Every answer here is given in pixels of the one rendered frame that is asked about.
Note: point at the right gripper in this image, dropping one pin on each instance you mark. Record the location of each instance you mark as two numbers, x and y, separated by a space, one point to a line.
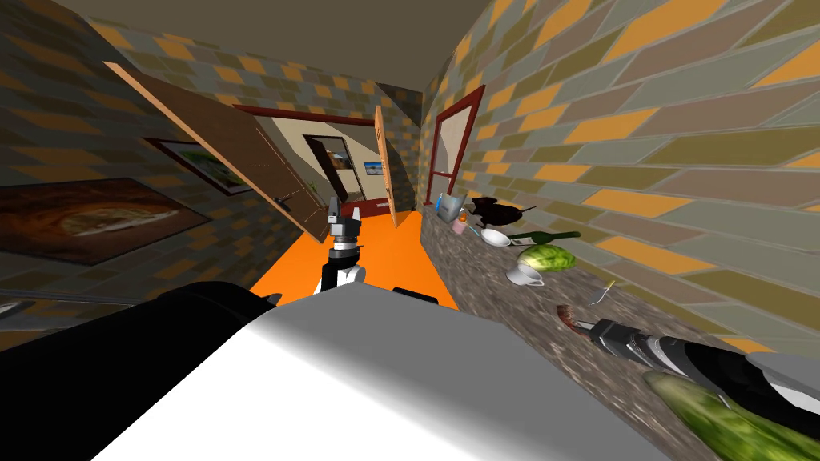
618 339

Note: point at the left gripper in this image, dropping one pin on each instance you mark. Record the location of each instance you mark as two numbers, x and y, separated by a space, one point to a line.
344 230

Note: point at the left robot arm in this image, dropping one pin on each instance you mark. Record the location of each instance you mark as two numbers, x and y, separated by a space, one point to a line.
96 371

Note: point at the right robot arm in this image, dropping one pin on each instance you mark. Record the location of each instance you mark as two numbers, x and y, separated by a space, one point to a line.
737 371

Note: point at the red-brown curved thing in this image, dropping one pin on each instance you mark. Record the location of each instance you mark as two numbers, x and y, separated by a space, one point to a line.
565 315

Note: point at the silver fork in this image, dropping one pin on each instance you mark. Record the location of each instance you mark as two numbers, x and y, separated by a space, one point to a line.
601 293

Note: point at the blue picture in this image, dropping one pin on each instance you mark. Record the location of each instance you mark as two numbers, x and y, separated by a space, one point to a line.
373 168

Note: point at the orange door leaf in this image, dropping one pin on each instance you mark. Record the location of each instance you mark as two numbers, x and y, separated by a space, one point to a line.
385 166

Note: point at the green lettuce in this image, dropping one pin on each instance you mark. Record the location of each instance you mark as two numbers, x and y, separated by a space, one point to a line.
548 257

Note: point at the white mug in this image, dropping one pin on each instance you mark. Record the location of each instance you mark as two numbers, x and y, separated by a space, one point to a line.
522 275

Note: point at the green bottle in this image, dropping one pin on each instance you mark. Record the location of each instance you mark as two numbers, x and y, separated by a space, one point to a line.
551 237

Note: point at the grey kettle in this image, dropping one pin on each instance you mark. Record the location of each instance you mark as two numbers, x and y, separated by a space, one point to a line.
451 207

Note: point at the pink cup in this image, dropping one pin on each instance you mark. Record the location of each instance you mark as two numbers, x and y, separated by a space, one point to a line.
459 226

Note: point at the brown door leaf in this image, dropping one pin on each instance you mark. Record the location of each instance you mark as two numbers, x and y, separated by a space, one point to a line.
237 160

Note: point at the white bowl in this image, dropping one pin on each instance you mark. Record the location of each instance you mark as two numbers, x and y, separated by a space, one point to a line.
495 237

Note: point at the red framed window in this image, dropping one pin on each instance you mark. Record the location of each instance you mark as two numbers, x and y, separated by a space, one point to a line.
451 147

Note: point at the black pan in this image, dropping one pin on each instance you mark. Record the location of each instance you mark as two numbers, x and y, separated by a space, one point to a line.
500 212

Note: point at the green landscape picture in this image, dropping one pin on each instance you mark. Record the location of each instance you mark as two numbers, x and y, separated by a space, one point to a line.
205 165

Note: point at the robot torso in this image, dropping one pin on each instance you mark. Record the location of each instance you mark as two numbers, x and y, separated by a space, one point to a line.
359 384

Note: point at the green cucumber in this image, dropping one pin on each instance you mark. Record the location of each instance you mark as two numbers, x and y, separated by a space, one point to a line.
724 426

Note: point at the brown orange picture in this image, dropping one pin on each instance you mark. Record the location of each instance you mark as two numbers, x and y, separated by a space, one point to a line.
83 221

